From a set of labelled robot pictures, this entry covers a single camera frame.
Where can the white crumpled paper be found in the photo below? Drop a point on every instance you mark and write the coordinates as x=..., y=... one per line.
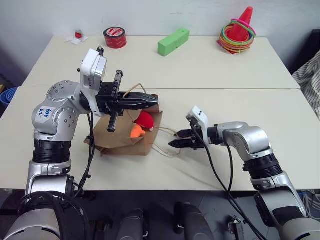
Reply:
x=72, y=39

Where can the red tape roll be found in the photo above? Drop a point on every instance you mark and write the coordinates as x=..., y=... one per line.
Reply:
x=115, y=37

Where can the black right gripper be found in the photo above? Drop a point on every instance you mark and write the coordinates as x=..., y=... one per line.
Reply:
x=197, y=140

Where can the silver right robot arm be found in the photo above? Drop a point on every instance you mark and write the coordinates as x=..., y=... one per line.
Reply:
x=252, y=140

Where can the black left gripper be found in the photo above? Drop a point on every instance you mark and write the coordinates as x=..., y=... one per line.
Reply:
x=107, y=96

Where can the red plush toy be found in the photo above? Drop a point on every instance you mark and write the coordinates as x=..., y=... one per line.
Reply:
x=145, y=120

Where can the green rectangular block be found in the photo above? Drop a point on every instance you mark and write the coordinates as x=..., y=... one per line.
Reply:
x=173, y=42

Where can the orange traffic cone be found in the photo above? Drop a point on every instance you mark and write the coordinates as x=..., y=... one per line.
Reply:
x=241, y=27

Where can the striped grey cloth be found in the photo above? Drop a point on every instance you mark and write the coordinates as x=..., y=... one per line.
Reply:
x=308, y=80

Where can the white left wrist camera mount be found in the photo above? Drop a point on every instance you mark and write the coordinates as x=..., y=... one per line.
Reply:
x=93, y=63

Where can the dark rounded robot leg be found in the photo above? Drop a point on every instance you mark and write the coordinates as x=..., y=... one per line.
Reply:
x=133, y=225
x=192, y=221

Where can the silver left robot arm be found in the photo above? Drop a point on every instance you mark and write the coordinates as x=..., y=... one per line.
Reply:
x=55, y=107

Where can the orange plush toy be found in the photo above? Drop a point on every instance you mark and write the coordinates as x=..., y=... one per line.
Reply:
x=136, y=131

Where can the small metal bracket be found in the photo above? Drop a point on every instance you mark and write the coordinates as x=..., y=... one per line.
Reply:
x=235, y=226

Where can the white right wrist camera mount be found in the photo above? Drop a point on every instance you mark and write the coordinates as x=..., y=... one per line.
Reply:
x=201, y=117

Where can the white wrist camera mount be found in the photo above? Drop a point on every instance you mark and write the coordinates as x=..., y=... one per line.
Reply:
x=201, y=117
x=93, y=63

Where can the small red strawberry toy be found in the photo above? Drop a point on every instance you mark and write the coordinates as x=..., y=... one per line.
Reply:
x=79, y=34

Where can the brown paper bag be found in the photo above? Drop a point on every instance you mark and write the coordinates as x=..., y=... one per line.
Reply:
x=120, y=140

